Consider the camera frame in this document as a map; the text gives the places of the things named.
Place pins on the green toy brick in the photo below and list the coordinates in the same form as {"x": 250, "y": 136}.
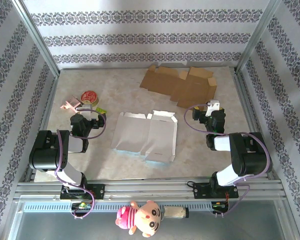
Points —
{"x": 101, "y": 110}

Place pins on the clear jar with beige filling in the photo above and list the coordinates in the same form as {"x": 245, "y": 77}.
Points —
{"x": 175, "y": 212}

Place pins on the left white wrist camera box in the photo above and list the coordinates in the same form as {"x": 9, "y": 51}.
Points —
{"x": 84, "y": 113}

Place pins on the brown cardboard box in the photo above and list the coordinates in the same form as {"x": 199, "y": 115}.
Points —
{"x": 180, "y": 85}

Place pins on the white and blue paper box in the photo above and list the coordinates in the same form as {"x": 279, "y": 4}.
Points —
{"x": 145, "y": 135}

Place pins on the pink plush doll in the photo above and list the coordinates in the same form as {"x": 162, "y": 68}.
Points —
{"x": 142, "y": 220}

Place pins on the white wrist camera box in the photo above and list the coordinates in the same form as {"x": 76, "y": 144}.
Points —
{"x": 84, "y": 113}
{"x": 212, "y": 106}

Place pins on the pink plastic toy piece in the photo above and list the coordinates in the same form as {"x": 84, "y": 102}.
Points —
{"x": 71, "y": 103}

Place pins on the aluminium side rail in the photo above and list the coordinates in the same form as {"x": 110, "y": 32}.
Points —
{"x": 50, "y": 105}
{"x": 239, "y": 82}

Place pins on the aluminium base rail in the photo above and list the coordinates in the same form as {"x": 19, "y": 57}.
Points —
{"x": 150, "y": 187}

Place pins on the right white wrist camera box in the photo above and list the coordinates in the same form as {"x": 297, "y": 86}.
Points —
{"x": 212, "y": 106}

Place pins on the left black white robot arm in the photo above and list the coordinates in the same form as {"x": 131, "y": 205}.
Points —
{"x": 47, "y": 150}

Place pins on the aluminium frame post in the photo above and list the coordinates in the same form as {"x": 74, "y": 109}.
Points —
{"x": 255, "y": 40}
{"x": 37, "y": 40}

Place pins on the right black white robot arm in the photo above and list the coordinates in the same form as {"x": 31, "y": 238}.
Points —
{"x": 250, "y": 155}

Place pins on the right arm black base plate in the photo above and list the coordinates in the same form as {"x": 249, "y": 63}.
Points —
{"x": 200, "y": 191}

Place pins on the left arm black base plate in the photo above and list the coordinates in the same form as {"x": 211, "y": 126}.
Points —
{"x": 97, "y": 191}

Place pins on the gold tin with red lid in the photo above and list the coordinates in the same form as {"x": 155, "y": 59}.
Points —
{"x": 89, "y": 98}

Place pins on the small circuit board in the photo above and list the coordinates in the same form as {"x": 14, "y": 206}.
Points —
{"x": 218, "y": 205}
{"x": 81, "y": 205}

